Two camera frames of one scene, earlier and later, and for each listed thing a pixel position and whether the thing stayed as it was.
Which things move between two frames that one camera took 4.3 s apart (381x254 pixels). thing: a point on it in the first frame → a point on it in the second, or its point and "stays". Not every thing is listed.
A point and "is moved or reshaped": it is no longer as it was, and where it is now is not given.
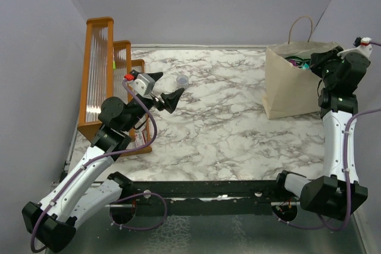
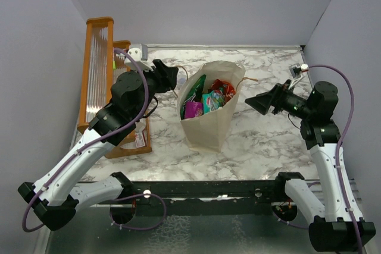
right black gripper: [318, 59] → [276, 97]
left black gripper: [170, 100] → [165, 76]
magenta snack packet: [294, 63] → [193, 109]
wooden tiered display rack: [108, 72] stays
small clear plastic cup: [182, 81] stays
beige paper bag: [291, 86] → [206, 132]
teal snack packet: [305, 66] is moved or reshaped
